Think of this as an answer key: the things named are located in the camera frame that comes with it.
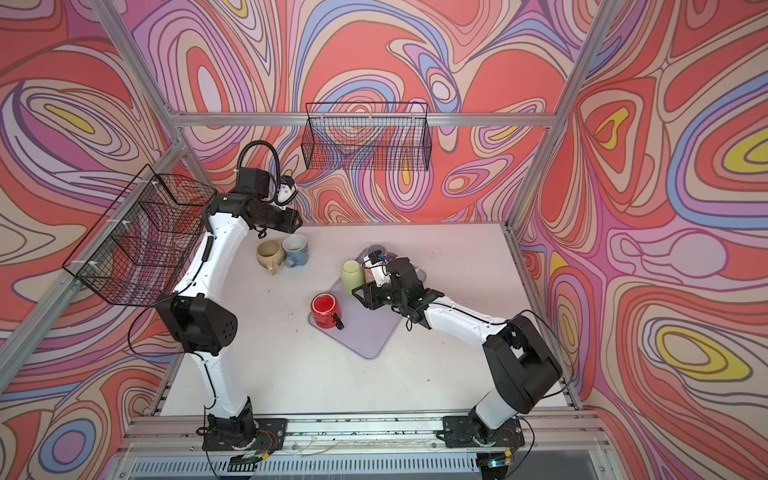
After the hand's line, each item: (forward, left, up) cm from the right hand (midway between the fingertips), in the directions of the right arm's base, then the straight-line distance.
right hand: (361, 296), depth 84 cm
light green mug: (+10, +3, -4) cm, 11 cm away
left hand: (+19, +18, +14) cm, 30 cm away
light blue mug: (+22, +24, -4) cm, 32 cm away
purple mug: (+23, -5, -6) cm, 24 cm away
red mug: (-2, +11, -4) cm, 12 cm away
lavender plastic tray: (-5, -1, -13) cm, 14 cm away
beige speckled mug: (+21, +33, -5) cm, 39 cm away
